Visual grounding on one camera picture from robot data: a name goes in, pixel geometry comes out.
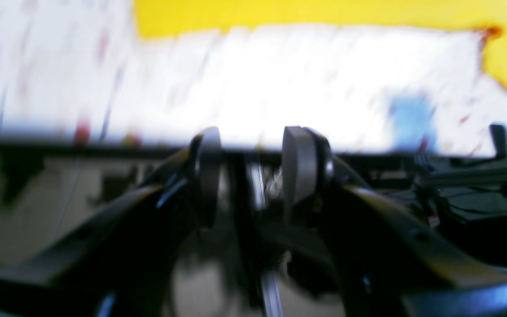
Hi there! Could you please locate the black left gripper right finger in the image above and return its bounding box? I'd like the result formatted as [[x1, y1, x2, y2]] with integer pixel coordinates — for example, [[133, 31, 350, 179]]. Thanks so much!
[[282, 126, 507, 317]]

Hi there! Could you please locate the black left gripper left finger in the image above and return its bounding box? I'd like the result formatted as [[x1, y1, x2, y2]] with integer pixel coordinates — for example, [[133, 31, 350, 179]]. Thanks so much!
[[0, 128, 223, 317]]

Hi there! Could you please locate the yellow T-shirt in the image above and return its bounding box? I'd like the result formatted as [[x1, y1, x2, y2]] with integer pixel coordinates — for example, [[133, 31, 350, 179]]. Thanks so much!
[[133, 0, 507, 89]]

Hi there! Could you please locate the terrazzo-patterned white tablecloth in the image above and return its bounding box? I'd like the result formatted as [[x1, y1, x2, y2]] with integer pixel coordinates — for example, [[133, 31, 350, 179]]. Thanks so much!
[[0, 0, 507, 158]]

